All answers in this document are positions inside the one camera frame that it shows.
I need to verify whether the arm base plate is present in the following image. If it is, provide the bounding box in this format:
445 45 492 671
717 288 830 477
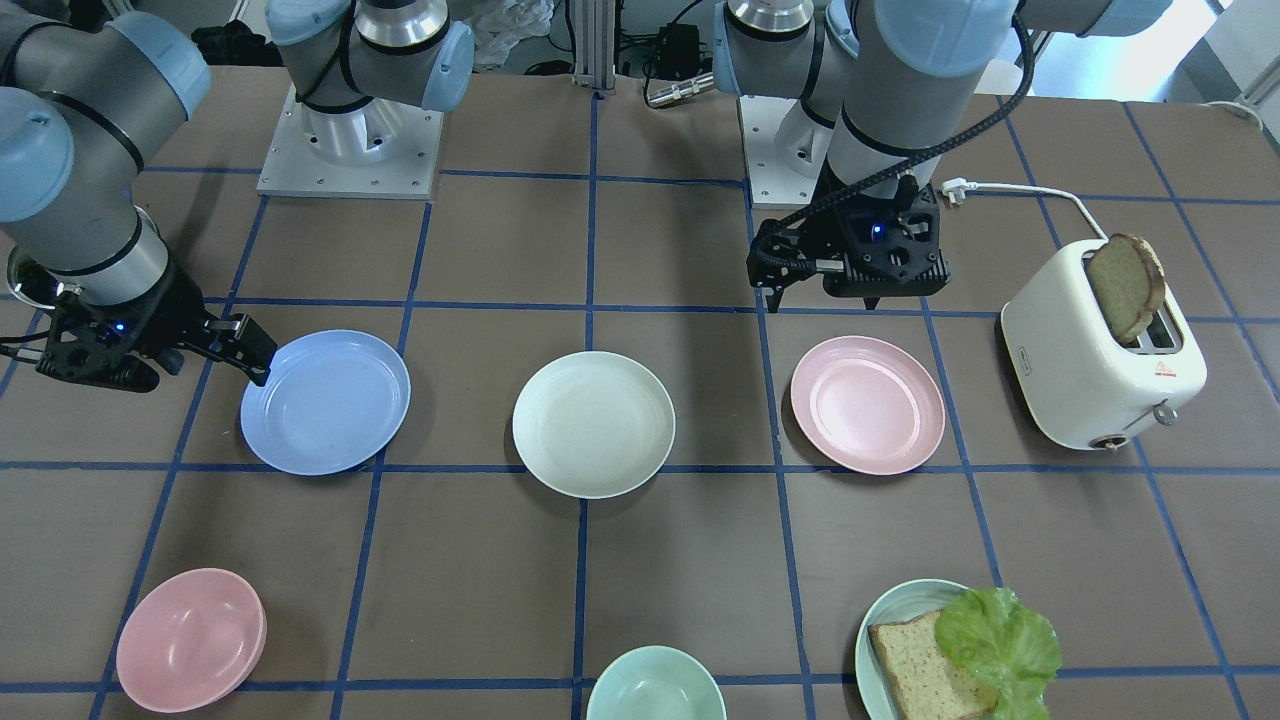
257 91 445 201
739 96 832 210

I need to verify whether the white toaster power cable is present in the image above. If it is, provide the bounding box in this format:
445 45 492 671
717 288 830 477
941 178 1108 243

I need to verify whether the green bowl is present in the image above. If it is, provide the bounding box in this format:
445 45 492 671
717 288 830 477
585 644 727 719

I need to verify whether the green lettuce leaf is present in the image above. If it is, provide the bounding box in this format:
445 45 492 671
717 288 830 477
934 587 1062 719

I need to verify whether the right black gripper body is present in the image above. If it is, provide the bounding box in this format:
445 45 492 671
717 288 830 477
36 264 207 393

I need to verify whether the white toaster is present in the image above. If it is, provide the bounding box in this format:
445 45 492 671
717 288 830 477
998 238 1208 450

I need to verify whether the pink bowl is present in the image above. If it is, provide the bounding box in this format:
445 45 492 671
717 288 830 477
116 568 268 714

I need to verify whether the aluminium frame post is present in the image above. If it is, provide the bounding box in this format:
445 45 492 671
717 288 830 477
566 1 620 95

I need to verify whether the pink plate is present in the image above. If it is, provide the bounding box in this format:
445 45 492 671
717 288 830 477
790 336 946 477

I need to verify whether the toast slice in toaster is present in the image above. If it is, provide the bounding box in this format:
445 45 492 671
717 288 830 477
1084 233 1167 345

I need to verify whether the cream white plate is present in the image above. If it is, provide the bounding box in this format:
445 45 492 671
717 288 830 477
512 351 676 498

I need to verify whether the bread slice on plate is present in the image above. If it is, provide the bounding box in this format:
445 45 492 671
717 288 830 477
899 610 998 719

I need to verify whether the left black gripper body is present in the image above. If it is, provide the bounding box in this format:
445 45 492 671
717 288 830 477
822 176 951 309

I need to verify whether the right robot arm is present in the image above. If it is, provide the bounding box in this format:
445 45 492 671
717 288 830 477
3 1 475 393

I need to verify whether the blue plate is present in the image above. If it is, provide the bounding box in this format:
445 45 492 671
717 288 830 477
239 329 412 477

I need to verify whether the green plate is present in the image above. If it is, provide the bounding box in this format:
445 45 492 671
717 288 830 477
852 578 969 719

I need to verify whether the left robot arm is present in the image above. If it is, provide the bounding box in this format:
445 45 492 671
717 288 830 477
713 1 1169 313

